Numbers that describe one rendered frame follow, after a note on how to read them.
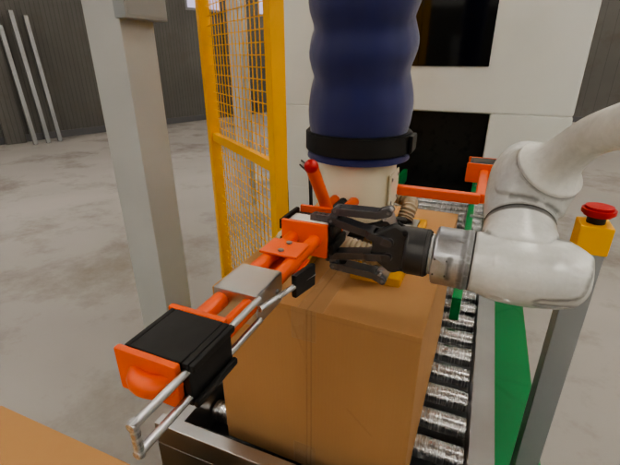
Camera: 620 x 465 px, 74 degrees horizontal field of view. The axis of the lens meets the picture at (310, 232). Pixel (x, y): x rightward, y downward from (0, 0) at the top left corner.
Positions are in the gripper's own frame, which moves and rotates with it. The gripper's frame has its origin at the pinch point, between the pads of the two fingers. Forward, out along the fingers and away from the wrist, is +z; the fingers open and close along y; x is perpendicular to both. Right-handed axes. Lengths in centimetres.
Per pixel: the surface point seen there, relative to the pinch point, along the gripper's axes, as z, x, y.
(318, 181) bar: -0.9, 1.5, -8.8
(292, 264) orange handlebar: -2.7, -13.2, -0.8
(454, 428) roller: -30, 19, 54
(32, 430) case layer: 62, -20, 54
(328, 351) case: -5.7, -4.3, 20.3
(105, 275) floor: 194, 110, 110
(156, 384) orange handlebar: -1.2, -38.8, -0.9
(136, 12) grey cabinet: 87, 59, -40
